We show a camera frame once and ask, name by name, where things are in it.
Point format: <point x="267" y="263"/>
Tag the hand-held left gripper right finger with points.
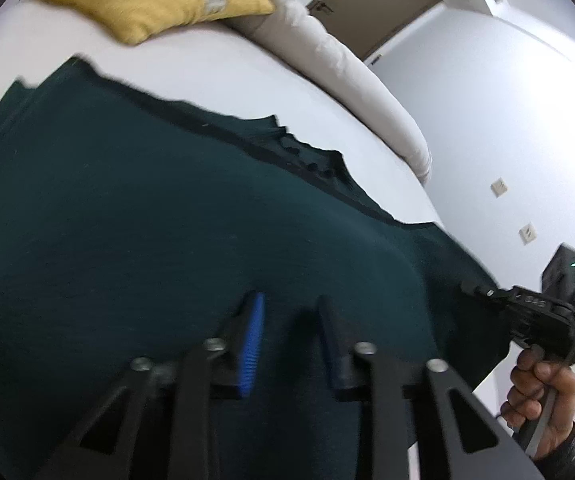
<point x="330" y="342"/>

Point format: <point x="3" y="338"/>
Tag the dark green sweater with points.
<point x="117" y="210"/>

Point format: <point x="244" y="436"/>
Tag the person's right hand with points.
<point x="565" y="400"/>

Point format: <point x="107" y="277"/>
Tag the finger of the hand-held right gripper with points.
<point x="482" y="291"/>

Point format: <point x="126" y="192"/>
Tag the brown door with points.
<point x="367" y="5"/>

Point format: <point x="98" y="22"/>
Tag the bed with white sheet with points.
<point x="217" y="70"/>

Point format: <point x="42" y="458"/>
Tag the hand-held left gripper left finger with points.
<point x="252" y="340"/>

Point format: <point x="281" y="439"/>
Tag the beige wall socket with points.
<point x="527" y="233"/>
<point x="499" y="187"/>

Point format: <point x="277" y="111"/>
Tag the person's right forearm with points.
<point x="565" y="455"/>

